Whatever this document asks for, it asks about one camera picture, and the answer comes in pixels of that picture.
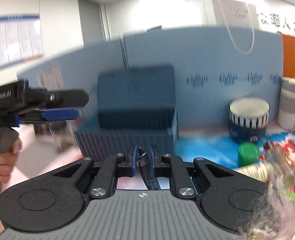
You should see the clear glass perfume bottle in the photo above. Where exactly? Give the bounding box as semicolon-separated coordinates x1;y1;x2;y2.
263;140;295;188

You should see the green round jar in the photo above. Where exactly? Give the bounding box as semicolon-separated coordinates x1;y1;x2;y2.
237;142;261;167

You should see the shipping label sticker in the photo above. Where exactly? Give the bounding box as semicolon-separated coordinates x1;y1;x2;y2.
36;67;64;89

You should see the grey black pen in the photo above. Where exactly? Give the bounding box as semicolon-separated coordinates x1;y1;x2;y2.
137;146;161;190

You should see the light blue foam board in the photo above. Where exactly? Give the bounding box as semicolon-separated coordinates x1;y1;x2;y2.
18;27;283;128

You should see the grey white travel cup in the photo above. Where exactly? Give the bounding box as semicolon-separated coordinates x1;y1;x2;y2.
278;77;295;131

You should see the blue ribbed storage box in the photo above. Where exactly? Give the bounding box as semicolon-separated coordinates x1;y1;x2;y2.
74;66;178;161

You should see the wall notice poster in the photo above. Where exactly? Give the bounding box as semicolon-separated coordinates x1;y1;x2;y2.
0;14;44;69

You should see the green white-capped tube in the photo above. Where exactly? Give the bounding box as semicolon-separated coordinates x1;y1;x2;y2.
283;190;295;203

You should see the person's left hand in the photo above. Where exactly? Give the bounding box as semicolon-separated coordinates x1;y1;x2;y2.
0;138;22;184

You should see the colourful anime desk mat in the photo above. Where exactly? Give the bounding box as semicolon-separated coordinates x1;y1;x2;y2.
117;127;295;240

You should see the cream lotion tube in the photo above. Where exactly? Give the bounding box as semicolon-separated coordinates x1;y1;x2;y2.
234;162;273;183

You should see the white paper bag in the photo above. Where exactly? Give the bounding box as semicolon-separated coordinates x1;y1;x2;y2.
202;0;259;55

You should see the navy white ceramic bowl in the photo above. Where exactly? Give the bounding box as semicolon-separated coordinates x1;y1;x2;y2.
228;97;270;143

